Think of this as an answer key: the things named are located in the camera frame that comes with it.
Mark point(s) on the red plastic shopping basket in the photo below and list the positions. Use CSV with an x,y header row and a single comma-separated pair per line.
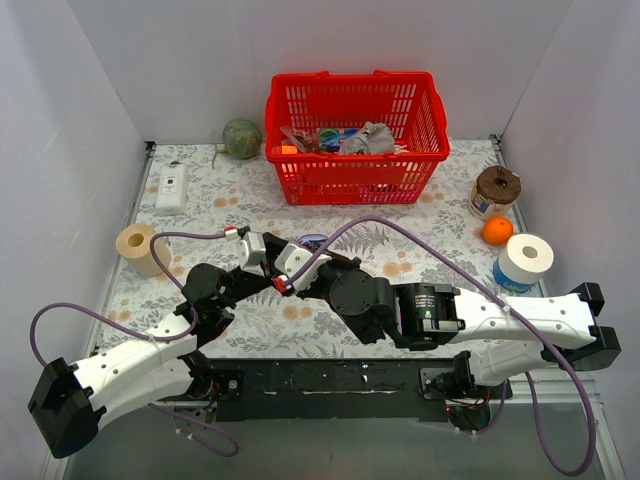
x,y
309,115

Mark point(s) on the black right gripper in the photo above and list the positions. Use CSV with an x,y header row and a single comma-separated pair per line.
x,y
326,273

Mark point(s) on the orange fruit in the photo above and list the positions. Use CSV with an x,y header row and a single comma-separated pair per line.
x,y
497,231

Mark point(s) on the white toilet paper roll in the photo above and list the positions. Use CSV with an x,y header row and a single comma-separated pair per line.
x,y
525,258

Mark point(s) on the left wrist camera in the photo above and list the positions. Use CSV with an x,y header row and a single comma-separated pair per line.
x,y
250,249

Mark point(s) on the beige paper roll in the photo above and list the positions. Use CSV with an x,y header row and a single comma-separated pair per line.
x,y
133,244

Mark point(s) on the white rectangular device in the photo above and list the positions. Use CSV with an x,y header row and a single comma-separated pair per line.
x,y
172,191

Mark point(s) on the crumpled grey bag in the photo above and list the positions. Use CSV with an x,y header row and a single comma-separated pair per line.
x,y
371,139

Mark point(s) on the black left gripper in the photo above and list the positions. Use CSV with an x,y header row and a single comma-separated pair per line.
x,y
270,244

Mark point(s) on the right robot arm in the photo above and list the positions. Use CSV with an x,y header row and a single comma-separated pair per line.
x,y
527,333

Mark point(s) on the purple earbud charging case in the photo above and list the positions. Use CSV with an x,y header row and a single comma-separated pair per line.
x,y
312,241

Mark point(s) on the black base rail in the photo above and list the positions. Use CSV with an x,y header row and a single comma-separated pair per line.
x,y
314,389

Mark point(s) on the brown lidded jar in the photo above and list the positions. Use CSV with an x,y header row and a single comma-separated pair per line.
x,y
493,193

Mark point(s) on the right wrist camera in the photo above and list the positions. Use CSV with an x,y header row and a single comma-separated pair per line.
x,y
296,268

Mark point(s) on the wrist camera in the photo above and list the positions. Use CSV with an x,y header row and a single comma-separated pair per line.
x,y
296,268
250,249

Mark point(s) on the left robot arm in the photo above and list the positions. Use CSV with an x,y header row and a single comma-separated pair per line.
x,y
72,402

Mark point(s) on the green melon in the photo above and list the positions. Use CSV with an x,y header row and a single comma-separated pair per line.
x,y
242,138

